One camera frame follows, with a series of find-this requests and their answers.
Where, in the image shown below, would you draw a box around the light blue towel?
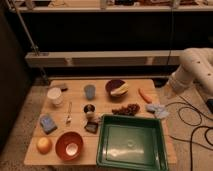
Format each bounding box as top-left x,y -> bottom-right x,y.
145,103 -> 169,119

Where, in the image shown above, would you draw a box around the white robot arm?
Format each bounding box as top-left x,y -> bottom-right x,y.
165,48 -> 213,98

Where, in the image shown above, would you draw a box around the blue plastic cup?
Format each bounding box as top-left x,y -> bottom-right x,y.
84,84 -> 96,100

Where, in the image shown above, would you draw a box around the small metal cup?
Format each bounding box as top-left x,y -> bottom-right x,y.
83,104 -> 95,114

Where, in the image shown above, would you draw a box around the white paper cup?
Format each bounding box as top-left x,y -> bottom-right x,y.
47,87 -> 63,106

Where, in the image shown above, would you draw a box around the dark maroon bowl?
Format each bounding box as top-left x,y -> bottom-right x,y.
105,79 -> 126,97

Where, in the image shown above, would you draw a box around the yellow corn cob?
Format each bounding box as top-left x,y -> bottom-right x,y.
110,83 -> 129,97

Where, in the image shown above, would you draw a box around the bunch of dark grapes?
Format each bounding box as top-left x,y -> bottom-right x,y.
112,103 -> 140,116

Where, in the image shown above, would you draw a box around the orange carrot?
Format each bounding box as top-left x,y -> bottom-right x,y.
138,88 -> 152,104

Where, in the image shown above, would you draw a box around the dark grey block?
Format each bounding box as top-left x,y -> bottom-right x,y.
50,83 -> 68,91

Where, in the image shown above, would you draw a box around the small dark box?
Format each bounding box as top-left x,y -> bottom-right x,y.
85,122 -> 99,134

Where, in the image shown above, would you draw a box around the metal spoon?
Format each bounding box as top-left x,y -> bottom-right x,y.
66,102 -> 72,124

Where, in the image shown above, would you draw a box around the white metal shelf beam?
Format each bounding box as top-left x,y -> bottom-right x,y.
25,50 -> 181,68

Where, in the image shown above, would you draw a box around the green plastic tray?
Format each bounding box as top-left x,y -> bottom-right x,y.
96,115 -> 169,171

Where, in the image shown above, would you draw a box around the orange bowl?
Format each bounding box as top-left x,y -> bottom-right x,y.
55,132 -> 83,161

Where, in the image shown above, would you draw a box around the blue sponge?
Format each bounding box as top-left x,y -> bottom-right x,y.
40,115 -> 57,134

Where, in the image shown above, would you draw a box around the orange fruit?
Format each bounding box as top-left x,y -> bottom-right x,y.
36,137 -> 52,154

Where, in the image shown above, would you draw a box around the black floor cables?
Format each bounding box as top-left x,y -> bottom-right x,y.
164,94 -> 213,171

